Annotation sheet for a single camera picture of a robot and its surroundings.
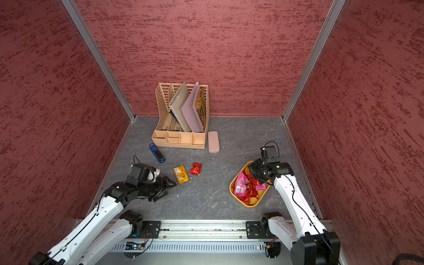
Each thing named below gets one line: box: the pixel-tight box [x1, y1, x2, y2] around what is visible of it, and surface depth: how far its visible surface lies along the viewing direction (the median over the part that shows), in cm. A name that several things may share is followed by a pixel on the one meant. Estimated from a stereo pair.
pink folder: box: [181, 81, 205, 133], surface depth 96 cm
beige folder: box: [168, 81, 192, 132], surface depth 94 cm
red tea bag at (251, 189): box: [237, 172, 259, 204], surface depth 83 cm
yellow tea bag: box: [173, 164, 190, 185], surface depth 91 cm
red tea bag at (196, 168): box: [188, 162, 203, 176], surface depth 92 cm
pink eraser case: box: [207, 130, 221, 154], surface depth 106 cm
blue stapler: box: [149, 142, 166, 163], surface depth 99 cm
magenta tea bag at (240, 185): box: [233, 171, 249, 197], surface depth 82 cm
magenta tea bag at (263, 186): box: [255, 182, 267, 192], surface depth 85 cm
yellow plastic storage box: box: [229, 160, 271, 208], surface depth 83 cm
